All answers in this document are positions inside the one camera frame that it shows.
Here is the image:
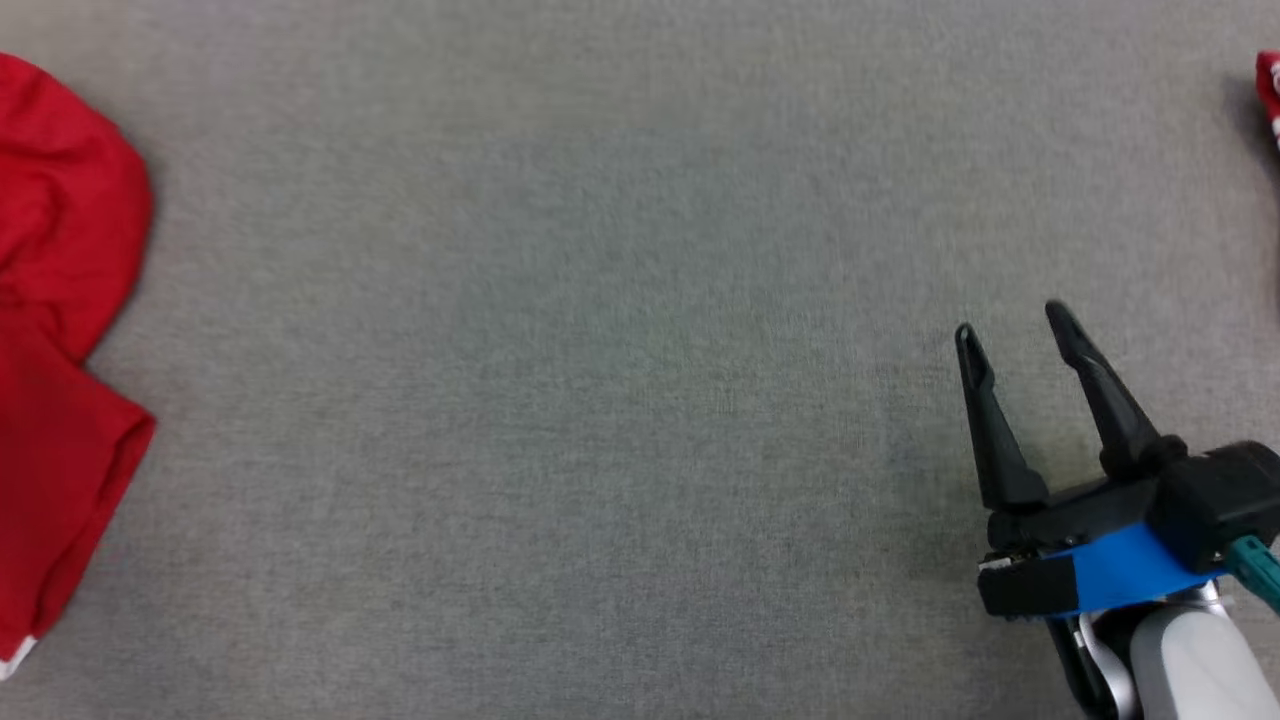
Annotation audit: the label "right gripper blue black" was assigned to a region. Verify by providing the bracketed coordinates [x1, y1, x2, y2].
[955, 300, 1242, 622]

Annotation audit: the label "grey fabric sofa cushion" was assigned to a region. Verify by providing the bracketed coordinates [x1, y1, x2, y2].
[0, 0, 1280, 720]

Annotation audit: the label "red basketball jersey white sleeves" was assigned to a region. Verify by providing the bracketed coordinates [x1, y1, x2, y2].
[1255, 50, 1280, 153]

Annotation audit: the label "red shorts with white stripe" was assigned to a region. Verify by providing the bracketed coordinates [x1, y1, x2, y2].
[0, 53, 158, 683]

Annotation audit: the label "right black cable teal plug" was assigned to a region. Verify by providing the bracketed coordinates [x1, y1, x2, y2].
[1225, 535, 1280, 613]

